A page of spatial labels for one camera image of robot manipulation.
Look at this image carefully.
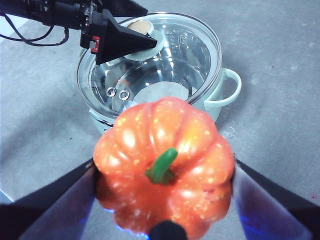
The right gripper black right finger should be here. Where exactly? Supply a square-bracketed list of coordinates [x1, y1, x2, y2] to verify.
[231, 158, 320, 240]

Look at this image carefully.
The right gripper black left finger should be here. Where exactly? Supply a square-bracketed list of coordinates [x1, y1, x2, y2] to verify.
[0, 159, 99, 240]

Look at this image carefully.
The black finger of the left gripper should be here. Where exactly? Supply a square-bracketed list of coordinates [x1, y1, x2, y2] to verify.
[95, 9, 158, 66]
[96, 0, 149, 19]

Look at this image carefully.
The glass lid with green knob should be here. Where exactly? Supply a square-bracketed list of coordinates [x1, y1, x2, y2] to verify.
[76, 12, 223, 119]

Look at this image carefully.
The orange pumpkin with green stem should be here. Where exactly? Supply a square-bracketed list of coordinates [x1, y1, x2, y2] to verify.
[92, 96, 236, 239]

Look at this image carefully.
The pale green electric cooking pot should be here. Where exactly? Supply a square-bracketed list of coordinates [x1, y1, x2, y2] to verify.
[87, 66, 243, 137]

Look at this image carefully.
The thin black cable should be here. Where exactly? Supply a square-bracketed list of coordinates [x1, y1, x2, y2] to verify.
[0, 26, 70, 47]
[0, 13, 55, 43]

